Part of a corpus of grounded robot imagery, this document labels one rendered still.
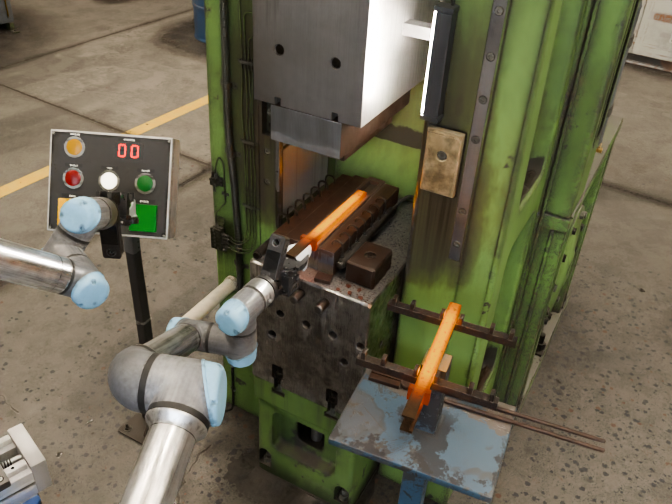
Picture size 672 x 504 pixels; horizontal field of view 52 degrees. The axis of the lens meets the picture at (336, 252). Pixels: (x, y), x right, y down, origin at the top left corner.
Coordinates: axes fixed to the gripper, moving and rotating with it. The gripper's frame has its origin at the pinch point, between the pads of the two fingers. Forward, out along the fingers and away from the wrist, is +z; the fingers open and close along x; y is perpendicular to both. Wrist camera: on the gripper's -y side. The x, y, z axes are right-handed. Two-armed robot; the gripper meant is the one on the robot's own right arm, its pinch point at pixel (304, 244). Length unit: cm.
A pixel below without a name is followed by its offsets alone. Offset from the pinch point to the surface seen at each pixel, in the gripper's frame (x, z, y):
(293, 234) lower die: -6.4, 4.6, 1.4
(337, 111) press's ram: 6.4, 2.0, -38.7
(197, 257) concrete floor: -113, 90, 99
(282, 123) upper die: -8.7, 2.1, -31.8
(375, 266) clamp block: 18.9, 4.6, 2.6
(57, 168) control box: -69, -18, -10
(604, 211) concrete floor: 57, 253, 97
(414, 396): 47, -36, -1
